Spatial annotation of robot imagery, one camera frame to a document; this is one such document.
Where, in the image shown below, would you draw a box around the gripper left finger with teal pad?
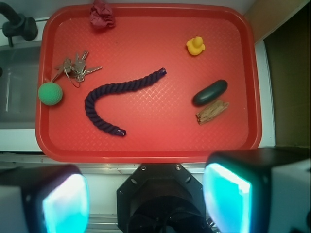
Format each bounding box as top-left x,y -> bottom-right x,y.
0,165 -> 90,233

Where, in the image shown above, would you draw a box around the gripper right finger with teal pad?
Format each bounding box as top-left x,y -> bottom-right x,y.
203,147 -> 311,233

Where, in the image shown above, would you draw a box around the brown wood bark piece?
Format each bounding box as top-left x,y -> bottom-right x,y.
196,100 -> 229,125

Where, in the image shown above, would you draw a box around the green golf ball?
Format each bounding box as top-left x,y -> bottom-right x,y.
38,82 -> 63,106

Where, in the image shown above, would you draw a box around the dark green oval stone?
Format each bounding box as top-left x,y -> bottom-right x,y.
192,80 -> 228,106

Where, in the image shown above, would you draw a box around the silver key bunch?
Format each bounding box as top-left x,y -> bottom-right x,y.
51,50 -> 103,88

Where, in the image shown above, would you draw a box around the stainless steel sink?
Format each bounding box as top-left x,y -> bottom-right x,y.
0,42 -> 41,129

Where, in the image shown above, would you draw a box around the red plastic tray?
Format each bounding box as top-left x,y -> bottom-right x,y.
35,4 -> 262,163

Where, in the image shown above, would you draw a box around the yellow rubber duck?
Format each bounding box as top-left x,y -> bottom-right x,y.
186,36 -> 206,56

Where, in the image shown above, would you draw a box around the black faucet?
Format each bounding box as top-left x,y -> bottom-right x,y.
0,2 -> 38,47

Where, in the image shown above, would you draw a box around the crumpled red paper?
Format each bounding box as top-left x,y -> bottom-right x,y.
89,0 -> 116,29

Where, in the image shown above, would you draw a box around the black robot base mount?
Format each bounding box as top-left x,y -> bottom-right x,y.
116,164 -> 213,233

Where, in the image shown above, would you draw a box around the dark purple rope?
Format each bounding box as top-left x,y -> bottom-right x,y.
84,67 -> 168,137

